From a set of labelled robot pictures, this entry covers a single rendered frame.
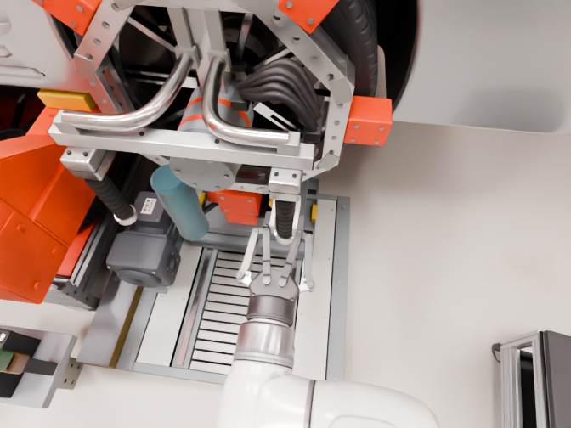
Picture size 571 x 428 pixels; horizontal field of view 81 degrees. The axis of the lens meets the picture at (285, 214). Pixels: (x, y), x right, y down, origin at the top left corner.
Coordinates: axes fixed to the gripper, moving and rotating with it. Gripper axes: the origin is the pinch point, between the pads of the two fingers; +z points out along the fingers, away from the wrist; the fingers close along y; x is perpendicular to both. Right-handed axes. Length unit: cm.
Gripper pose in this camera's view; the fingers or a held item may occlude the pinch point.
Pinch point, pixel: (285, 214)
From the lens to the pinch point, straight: 62.5
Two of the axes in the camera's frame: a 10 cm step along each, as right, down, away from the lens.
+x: 0.0, -5.0, -8.6
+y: 9.9, 1.1, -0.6
